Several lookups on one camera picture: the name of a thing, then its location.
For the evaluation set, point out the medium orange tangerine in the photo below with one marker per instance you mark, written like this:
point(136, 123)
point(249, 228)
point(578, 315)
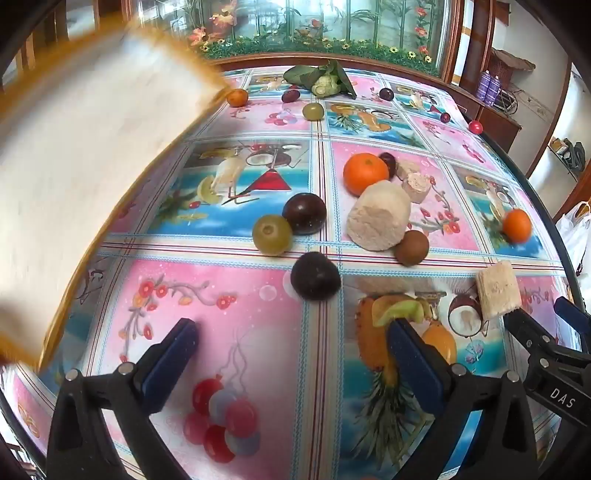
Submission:
point(517, 225)

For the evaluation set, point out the low wooden sideboard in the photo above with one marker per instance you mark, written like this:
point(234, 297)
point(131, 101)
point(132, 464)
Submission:
point(498, 122)

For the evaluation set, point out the large orange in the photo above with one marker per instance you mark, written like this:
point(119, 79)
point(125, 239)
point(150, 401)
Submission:
point(364, 173)

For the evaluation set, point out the small orange tangerine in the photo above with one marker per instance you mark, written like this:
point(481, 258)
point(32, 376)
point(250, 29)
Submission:
point(238, 98)

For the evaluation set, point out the small green round fruit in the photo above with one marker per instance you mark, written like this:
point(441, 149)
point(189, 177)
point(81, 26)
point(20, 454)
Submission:
point(313, 111)

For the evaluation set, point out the dark wrinkled date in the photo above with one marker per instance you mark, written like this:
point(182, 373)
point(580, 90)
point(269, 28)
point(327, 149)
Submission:
point(390, 162)

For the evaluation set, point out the small dark plum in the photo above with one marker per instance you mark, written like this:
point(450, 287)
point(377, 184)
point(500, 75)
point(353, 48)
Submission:
point(386, 94)

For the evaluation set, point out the yellow and white box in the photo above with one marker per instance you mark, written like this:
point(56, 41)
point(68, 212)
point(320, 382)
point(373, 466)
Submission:
point(92, 161)

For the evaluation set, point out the brown round fruit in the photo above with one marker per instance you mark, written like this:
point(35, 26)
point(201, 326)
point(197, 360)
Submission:
point(411, 248)

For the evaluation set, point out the red cherry tomato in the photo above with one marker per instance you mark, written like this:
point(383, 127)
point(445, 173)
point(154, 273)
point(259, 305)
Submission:
point(475, 126)

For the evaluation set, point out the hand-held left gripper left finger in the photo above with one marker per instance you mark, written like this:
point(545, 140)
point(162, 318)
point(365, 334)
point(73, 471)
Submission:
point(171, 364)

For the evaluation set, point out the brown wicker basket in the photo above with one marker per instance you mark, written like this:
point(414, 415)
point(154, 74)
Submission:
point(510, 64)

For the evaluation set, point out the printed fruit tablecloth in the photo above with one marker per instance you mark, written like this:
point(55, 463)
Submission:
point(258, 350)

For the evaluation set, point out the dark purple plum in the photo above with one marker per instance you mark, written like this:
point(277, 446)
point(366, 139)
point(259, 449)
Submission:
point(304, 213)
point(315, 277)

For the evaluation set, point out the beige ribbed block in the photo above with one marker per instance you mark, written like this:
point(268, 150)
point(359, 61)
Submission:
point(498, 290)

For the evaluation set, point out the purple bottle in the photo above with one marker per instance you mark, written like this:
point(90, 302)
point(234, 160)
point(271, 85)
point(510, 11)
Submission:
point(483, 85)
point(494, 89)

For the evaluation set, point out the large beige chunk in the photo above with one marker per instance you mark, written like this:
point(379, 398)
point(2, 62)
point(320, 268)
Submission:
point(378, 217)

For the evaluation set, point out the wooden cabinet with painted glass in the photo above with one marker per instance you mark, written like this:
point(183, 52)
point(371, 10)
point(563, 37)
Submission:
point(323, 23)

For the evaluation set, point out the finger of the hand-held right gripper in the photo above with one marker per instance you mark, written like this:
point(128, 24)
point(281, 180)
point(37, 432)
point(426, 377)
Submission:
point(531, 337)
point(575, 318)

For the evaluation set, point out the red date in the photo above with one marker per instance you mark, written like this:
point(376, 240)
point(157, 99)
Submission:
point(290, 95)

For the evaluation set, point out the large green round fruit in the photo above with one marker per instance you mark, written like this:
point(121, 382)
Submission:
point(272, 234)

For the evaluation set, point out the green leafy vegetable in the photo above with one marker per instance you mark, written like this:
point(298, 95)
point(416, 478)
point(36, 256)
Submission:
point(325, 81)

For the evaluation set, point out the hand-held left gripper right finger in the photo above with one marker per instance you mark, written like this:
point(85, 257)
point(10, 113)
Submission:
point(415, 369)

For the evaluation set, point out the white plastic bag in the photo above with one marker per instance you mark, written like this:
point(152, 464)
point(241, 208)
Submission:
point(575, 235)

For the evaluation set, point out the small beige chunk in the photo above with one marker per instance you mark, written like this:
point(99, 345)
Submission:
point(408, 168)
point(419, 188)

